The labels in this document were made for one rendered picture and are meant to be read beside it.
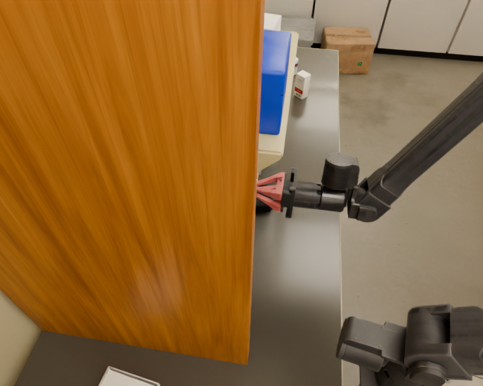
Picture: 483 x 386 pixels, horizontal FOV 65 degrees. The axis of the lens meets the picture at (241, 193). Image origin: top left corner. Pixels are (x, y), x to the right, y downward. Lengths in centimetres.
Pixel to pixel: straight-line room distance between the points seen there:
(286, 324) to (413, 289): 135
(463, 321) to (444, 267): 186
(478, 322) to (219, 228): 31
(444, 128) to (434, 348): 40
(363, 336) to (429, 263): 181
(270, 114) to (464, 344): 34
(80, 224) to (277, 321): 57
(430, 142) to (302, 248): 46
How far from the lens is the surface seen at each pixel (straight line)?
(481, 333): 51
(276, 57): 46
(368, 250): 228
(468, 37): 406
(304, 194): 81
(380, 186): 80
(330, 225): 113
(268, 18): 62
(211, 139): 36
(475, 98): 76
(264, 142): 48
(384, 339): 57
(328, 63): 181
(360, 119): 311
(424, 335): 53
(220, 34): 30
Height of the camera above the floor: 182
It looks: 49 degrees down
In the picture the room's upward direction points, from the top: straight up
